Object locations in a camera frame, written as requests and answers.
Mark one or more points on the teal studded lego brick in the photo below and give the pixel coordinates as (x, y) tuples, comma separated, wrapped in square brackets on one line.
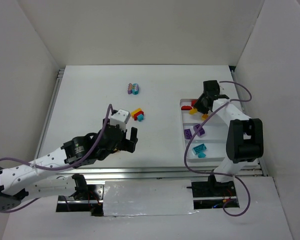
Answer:
[(199, 149)]

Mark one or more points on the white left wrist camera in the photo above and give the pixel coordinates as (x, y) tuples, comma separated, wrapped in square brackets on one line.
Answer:
[(121, 118)]

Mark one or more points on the small teal lego brick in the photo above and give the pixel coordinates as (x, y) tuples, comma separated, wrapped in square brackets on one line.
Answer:
[(201, 155)]

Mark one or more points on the small yellow lego brick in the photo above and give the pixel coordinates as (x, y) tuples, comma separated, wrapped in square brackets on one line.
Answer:
[(204, 117)]

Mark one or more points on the red studded lego brick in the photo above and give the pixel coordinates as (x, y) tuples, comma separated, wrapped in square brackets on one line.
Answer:
[(193, 102)]

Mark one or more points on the pastel flower lego stack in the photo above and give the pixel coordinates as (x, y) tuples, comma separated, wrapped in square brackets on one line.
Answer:
[(133, 89)]

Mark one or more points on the white sorting tray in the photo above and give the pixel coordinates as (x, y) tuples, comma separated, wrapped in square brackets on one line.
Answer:
[(214, 137)]

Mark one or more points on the yellow red teal lego stack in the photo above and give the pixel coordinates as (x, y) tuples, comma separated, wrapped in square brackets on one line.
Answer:
[(138, 115)]

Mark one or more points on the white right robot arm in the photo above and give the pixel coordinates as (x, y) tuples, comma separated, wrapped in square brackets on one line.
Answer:
[(245, 139)]

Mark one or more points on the aluminium table frame rails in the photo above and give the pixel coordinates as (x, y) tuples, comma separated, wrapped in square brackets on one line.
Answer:
[(84, 93)]

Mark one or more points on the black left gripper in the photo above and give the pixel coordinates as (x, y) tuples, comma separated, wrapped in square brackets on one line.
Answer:
[(125, 141)]

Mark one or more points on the purple flower lego piece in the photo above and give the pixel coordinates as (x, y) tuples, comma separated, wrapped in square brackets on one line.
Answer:
[(199, 129)]

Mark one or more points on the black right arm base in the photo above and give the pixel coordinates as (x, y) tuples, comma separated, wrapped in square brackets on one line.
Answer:
[(212, 195)]

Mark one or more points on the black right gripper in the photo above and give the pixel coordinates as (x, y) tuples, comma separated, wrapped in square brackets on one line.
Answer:
[(203, 102)]

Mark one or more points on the purple studded lego brick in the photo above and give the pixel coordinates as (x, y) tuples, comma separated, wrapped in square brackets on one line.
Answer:
[(187, 134)]

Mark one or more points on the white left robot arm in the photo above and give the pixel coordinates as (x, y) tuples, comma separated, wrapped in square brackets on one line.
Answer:
[(78, 152)]

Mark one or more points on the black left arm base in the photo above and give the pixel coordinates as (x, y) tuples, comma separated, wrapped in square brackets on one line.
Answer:
[(86, 198)]

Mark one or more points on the yellow and teal lego stack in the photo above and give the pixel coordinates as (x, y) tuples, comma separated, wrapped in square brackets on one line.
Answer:
[(193, 111)]

